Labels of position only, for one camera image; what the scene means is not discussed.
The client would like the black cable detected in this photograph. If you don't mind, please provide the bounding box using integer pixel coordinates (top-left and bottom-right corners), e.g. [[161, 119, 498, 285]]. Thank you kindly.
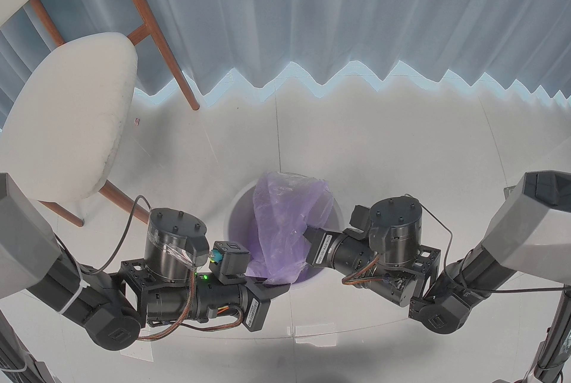
[[91, 194, 153, 276], [404, 193, 571, 296]]

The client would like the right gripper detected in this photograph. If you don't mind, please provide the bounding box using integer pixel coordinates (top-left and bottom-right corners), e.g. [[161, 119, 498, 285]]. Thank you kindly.
[[305, 227, 374, 275]]

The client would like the white cushioned wooden chair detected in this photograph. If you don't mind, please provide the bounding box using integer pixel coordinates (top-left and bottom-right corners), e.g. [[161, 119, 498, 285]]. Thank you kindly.
[[0, 0, 201, 228]]

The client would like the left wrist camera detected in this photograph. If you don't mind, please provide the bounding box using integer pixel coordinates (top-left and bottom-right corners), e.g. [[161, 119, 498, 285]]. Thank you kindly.
[[209, 240, 251, 285]]

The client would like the white trash bin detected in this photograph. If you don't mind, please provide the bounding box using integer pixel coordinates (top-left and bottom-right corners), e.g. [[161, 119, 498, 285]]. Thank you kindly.
[[227, 171, 345, 285]]

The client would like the purple plastic bag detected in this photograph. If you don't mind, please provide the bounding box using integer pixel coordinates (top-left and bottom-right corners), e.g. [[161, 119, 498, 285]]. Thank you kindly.
[[247, 171, 334, 285]]

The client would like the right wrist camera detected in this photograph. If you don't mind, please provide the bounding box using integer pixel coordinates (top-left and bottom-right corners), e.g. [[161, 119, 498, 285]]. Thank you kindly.
[[350, 204, 372, 236]]

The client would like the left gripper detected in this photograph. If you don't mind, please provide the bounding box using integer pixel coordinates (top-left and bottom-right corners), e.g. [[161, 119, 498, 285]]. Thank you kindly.
[[194, 280, 291, 334]]

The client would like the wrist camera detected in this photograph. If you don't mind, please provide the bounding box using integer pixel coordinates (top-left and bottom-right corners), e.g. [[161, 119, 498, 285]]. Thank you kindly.
[[209, 240, 251, 285], [350, 204, 372, 236]]

